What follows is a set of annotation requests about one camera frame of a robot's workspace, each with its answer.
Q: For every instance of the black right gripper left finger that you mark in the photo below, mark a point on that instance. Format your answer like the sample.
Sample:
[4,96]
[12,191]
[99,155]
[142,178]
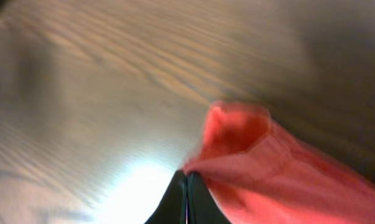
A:
[172,208]

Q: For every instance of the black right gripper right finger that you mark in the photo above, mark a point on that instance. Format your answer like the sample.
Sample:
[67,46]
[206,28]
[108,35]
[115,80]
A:
[202,208]

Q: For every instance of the coral red t-shirt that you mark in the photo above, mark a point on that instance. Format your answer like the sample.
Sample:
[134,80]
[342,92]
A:
[259,173]

